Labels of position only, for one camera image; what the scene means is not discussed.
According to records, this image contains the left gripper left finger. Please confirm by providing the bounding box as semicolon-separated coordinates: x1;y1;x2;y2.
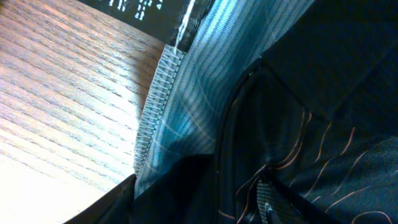
65;174;136;224

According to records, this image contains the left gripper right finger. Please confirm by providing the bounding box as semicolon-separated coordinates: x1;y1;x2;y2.
257;180;306;224

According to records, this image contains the black orange patterned jersey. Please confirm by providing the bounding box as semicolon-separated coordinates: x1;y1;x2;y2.
88;0;397;223

